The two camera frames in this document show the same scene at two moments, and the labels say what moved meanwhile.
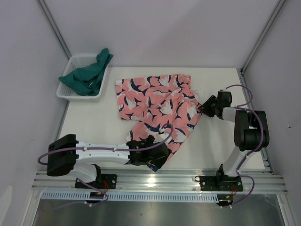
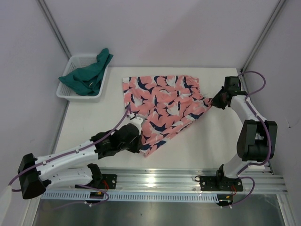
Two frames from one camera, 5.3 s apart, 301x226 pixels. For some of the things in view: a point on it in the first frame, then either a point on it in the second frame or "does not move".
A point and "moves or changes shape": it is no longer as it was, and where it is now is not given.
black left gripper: [158, 163] to [136, 148]
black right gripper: [204, 107] to [215, 101]
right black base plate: [221, 183] does not move
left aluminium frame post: [44, 8] does not move
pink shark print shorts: [155, 100] moves or changes shape
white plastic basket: [67, 92] does not move
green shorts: [86, 80] does not move
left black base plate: [108, 181] does not move
